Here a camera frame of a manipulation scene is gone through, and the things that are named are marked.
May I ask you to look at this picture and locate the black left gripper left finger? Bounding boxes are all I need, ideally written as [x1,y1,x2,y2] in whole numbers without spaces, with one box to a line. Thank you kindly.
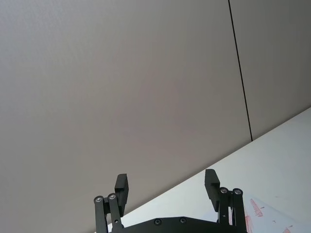
[94,173,130,233]

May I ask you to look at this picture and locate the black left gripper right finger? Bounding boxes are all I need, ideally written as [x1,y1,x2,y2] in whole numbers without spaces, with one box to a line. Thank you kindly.
[205,169,243,228]

